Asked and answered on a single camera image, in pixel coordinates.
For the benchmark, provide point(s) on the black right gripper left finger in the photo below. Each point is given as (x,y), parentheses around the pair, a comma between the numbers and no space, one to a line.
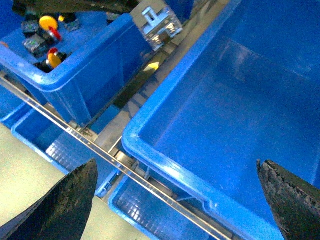
(62,213)

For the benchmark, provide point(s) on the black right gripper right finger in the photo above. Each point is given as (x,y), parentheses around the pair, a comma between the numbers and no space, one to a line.
(294,203)

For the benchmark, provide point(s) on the small yellow mushroom button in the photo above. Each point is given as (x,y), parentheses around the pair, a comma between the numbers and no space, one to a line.
(53,60)

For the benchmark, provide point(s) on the large yellow mushroom button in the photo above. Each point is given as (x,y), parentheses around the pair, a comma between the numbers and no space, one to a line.
(48,22)

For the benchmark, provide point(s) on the blue bin with buttons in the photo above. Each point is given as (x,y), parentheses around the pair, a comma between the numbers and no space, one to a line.
(102,59)

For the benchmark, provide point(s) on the lower blue bin right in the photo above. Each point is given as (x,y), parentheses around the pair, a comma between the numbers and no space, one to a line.
(150,215)

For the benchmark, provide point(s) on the lower blue bin left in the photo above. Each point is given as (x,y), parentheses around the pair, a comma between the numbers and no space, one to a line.
(60,149)

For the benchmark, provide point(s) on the empty blue target bin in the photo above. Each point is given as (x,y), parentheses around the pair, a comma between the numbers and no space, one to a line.
(247,90)

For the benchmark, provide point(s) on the red mushroom button lower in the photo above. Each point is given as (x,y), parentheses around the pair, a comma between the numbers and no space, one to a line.
(52,51)

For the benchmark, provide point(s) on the red mushroom button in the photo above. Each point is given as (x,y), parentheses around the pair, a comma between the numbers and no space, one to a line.
(56,34)
(52,51)

